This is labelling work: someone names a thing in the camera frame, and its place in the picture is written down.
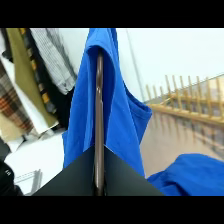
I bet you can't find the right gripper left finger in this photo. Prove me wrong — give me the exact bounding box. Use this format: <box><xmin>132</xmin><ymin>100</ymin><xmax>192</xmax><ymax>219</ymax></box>
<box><xmin>33</xmin><ymin>145</ymin><xmax>96</xmax><ymax>197</ymax></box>

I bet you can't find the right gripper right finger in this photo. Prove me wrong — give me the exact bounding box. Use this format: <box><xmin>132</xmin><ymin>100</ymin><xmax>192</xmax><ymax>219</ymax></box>
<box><xmin>103</xmin><ymin>145</ymin><xmax>165</xmax><ymax>197</ymax></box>

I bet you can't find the brown clothes hanger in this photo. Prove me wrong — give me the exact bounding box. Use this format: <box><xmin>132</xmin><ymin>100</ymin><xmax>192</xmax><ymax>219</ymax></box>
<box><xmin>94</xmin><ymin>51</ymin><xmax>106</xmax><ymax>197</ymax></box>

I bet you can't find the blue long-sleeved shirt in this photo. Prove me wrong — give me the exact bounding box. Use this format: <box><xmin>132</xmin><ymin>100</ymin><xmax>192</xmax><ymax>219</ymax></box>
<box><xmin>62</xmin><ymin>27</ymin><xmax>224</xmax><ymax>197</ymax></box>

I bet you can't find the wooden peg rack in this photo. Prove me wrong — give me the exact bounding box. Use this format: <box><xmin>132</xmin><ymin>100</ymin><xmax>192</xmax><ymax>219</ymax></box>
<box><xmin>145</xmin><ymin>74</ymin><xmax>224</xmax><ymax>126</ymax></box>

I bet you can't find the brown checked garment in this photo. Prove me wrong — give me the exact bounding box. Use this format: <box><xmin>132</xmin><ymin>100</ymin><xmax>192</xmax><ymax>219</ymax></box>
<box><xmin>0</xmin><ymin>59</ymin><xmax>35</xmax><ymax>134</ymax></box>

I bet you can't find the black yellow striped garment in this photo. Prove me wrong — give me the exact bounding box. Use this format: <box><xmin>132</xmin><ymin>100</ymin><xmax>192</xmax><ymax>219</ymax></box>
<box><xmin>18</xmin><ymin>27</ymin><xmax>75</xmax><ymax>130</ymax></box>

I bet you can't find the olive garment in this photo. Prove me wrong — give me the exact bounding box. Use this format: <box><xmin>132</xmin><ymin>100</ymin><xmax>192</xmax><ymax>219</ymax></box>
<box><xmin>5</xmin><ymin>27</ymin><xmax>60</xmax><ymax>129</ymax></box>

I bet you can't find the grey striped shirt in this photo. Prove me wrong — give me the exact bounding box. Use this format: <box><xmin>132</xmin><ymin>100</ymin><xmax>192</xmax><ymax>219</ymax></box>
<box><xmin>29</xmin><ymin>27</ymin><xmax>78</xmax><ymax>96</ymax></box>

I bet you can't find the silver frame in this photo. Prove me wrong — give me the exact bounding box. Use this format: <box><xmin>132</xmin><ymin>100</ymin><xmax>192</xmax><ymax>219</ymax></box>
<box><xmin>13</xmin><ymin>169</ymin><xmax>43</xmax><ymax>196</ymax></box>

